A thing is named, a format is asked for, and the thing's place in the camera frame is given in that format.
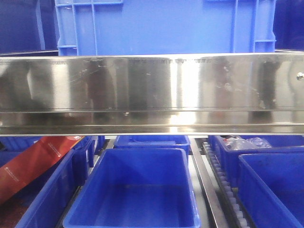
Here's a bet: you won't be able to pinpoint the centre rear blue bin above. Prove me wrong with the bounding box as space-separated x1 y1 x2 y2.
114 135 191 155

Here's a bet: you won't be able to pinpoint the blue bin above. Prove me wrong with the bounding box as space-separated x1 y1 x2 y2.
114 135 191 155
63 148 201 228
208 135 304 188
238 153 304 228
0 151 77 228

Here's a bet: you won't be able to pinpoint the centre front blue bin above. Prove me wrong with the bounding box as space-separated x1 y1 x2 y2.
63 148 201 228

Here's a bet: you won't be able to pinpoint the right rear blue bin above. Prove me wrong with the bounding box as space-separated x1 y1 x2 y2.
208 135 304 188

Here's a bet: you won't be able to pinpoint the stainless steel shelf beam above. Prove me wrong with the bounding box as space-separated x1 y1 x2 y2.
0 51 304 136

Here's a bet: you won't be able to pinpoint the right front blue bin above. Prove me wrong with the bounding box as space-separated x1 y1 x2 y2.
238 153 304 228

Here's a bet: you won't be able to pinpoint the left front blue bin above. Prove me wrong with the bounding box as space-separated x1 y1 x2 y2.
0 151 77 228

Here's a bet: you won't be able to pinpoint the clear plastic bags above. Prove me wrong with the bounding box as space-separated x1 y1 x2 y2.
223 136 272 151

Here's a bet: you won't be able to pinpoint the large light blue crate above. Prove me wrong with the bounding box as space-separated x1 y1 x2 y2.
55 0 276 56

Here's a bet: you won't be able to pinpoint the red packaging box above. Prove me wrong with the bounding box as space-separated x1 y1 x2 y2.
0 136 84 204

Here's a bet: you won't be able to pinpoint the dark blue crate upper left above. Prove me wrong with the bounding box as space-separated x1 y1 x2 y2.
0 0 58 54

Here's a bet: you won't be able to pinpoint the dark blue crate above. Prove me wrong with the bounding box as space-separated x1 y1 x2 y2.
273 0 304 51
0 0 58 54

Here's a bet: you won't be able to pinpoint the dark blue crate upper right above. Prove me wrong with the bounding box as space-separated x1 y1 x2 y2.
273 0 304 51

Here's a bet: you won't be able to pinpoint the steel roller track rail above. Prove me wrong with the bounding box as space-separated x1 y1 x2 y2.
189 135 255 228

